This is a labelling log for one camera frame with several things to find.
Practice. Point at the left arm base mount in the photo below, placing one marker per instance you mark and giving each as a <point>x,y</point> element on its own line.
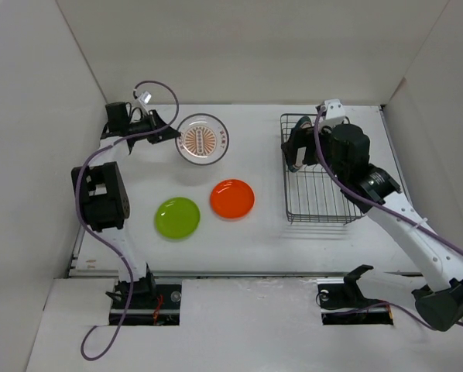
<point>151,305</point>

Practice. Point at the orange patterned white plate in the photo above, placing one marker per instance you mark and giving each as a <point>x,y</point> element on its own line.
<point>203,140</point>

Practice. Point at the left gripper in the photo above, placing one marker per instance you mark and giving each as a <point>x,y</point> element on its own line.
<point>148,119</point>

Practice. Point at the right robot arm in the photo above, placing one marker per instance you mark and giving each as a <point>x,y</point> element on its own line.
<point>439,302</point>

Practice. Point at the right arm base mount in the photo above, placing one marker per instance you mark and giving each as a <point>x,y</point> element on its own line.
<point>344,304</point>

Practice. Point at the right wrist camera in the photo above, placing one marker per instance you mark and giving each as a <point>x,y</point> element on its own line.
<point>332,112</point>

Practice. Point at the orange plastic plate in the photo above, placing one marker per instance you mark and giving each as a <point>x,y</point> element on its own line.
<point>232,199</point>

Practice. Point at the wire dish rack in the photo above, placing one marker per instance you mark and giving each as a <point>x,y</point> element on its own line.
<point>311,196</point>

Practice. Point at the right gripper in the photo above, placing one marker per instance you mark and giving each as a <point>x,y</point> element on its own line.
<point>290,148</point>

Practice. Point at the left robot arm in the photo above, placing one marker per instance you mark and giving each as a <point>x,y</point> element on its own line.
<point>101,198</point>

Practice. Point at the green plastic plate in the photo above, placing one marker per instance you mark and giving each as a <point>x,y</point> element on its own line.
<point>177,218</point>

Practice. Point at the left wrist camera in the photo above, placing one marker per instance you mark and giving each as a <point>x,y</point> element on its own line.
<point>142,99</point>

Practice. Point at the green red rimmed white plate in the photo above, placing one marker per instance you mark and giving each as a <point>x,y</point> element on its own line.
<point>295,147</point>

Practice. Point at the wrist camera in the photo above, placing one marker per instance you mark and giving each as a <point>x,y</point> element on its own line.
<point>142,99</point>
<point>332,112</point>

